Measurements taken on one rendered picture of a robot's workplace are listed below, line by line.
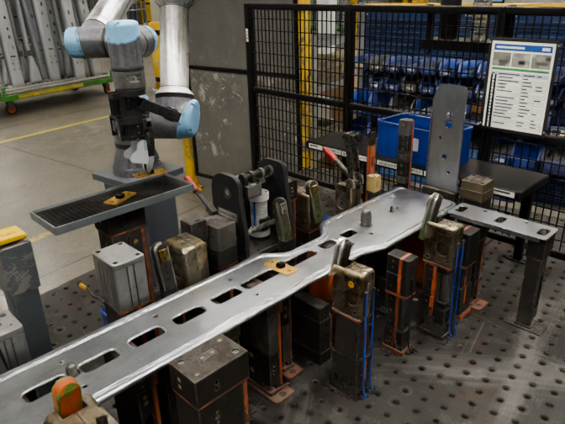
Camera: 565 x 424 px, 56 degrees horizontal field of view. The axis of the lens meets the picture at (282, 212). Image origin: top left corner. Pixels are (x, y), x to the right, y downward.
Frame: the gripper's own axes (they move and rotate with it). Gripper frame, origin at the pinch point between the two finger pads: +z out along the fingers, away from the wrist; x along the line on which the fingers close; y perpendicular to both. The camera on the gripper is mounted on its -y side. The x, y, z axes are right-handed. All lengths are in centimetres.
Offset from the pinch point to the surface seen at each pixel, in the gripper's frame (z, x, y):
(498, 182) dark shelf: 18, 32, -103
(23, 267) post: 12.5, 11.7, 34.7
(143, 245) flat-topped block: 18.1, 6.3, 6.4
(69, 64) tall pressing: 71, -788, -162
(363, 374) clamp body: 44, 53, -27
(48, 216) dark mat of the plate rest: 5.3, 4.5, 26.6
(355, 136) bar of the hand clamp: 1, 10, -60
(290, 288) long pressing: 21.6, 40.8, -15.2
